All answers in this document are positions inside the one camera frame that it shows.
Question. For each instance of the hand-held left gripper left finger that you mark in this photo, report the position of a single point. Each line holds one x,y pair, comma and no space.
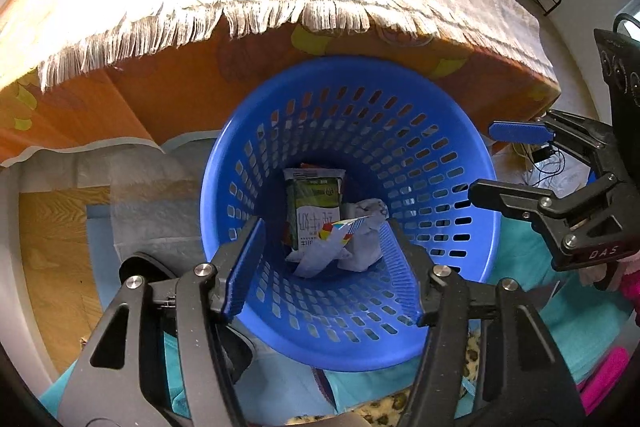
245,267

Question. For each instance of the leopard print cloth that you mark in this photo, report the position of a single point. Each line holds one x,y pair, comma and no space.
380,407

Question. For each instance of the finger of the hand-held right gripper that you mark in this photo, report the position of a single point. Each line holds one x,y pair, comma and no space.
505,199
520,132

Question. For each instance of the teal cloth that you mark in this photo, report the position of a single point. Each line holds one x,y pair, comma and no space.
520,252

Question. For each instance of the green drink carton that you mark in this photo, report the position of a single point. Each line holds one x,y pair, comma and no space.
312,202

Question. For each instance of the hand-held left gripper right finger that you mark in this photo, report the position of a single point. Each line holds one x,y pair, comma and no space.
400,277

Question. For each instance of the person's right forearm pink sleeve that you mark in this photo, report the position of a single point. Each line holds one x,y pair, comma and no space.
632,292

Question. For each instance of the crumpled white tissue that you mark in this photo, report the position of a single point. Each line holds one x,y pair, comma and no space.
367,252

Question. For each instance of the orange floral cloth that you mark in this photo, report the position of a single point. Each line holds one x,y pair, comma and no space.
75,107

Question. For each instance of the person's right hand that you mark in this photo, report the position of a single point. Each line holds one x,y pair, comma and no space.
597,276

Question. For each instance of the bright pink object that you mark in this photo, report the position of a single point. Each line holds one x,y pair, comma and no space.
607,377

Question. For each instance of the blue plastic basket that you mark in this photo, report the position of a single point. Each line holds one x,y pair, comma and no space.
350,107

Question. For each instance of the white plastic sheet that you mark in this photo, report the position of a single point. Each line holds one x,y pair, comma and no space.
150,187

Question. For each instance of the colourful paper wrapper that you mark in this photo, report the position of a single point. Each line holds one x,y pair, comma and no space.
332,234

